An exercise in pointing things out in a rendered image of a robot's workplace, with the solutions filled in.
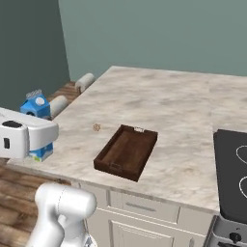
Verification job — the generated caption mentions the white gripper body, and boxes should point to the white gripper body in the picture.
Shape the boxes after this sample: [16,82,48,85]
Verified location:
[0,107,60,152]

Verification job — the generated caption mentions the blue milk carton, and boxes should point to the blue milk carton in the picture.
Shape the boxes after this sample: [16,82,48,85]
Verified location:
[19,89,55,163]

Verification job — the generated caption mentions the dark brown wooden tray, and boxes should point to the dark brown wooden tray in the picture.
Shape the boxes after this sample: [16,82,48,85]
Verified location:
[93,123,159,183]

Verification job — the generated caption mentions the cream cupboard door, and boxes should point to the cream cupboard door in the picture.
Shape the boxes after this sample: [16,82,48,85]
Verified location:
[108,219,177,247]

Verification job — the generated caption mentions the narrow cream drawer front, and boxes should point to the narrow cream drawer front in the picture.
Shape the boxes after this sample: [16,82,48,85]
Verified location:
[177,206,215,236]

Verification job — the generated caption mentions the black hob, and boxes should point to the black hob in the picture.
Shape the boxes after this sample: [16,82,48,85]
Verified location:
[212,128,247,225]

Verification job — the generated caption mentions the grey oven front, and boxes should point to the grey oven front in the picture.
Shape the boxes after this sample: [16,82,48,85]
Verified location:
[204,214,247,247]

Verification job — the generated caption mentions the black oven knob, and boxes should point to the black oven knob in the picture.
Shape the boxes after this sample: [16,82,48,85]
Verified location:
[229,232,243,244]

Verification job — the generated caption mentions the grey drawer handle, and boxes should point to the grey drawer handle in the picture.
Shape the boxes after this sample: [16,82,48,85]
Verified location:
[125,202,157,213]

